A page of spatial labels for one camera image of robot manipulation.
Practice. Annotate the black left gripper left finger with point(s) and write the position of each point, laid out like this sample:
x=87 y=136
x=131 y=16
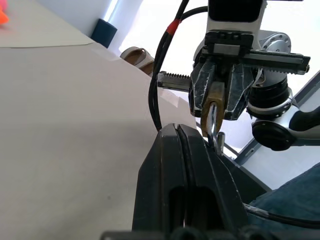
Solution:
x=155 y=175

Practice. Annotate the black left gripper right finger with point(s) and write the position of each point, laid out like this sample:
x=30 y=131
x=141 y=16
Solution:
x=212 y=190

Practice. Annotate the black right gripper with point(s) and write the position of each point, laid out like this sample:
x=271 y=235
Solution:
x=230 y=40

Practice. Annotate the brass padlock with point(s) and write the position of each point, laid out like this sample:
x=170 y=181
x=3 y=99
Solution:
x=217 y=93

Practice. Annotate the silver key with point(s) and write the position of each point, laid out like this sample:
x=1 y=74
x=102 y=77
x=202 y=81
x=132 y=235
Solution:
x=213 y=125

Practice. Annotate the blue denim fabric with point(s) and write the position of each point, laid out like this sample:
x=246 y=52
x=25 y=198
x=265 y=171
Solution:
x=295 y=195

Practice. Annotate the beige sandal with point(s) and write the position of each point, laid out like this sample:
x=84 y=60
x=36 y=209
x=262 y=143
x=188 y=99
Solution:
x=138 y=58

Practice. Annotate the dark blue bin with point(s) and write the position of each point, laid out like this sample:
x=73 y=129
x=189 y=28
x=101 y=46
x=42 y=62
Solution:
x=103 y=32

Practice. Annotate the orange object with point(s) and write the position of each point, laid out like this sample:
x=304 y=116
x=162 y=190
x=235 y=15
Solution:
x=2 y=16

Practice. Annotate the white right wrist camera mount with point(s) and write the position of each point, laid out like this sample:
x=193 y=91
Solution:
x=235 y=26

